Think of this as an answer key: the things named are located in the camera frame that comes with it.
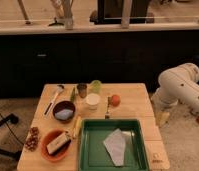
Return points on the white cup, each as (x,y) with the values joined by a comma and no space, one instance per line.
(92,100)

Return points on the orange bowl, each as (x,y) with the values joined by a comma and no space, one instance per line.
(60,153)

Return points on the metal fork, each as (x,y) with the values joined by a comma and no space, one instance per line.
(107,114)

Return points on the yellow banana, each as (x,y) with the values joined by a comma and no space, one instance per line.
(77,127)

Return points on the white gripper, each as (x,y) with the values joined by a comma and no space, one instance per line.
(161,112)

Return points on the grey folded cloth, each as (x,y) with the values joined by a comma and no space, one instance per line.
(115,145)

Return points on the green chili pepper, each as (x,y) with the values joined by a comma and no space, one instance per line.
(73,95)

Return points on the red orange apple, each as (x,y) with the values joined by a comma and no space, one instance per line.
(115,100)

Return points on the green translucent cup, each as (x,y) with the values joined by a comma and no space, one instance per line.
(95,86)

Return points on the small metal cup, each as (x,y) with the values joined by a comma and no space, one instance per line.
(82,90)

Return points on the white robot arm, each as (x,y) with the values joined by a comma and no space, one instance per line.
(176,84)

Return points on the dark purple bowl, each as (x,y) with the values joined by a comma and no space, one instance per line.
(64,111)

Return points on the black stand base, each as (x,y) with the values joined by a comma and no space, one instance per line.
(6,122)

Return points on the green plastic tray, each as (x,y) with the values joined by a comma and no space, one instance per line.
(93,155)

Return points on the brown nut cluster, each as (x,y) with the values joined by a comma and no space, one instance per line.
(32,142)

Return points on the tan block sponge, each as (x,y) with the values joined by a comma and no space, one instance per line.
(58,142)

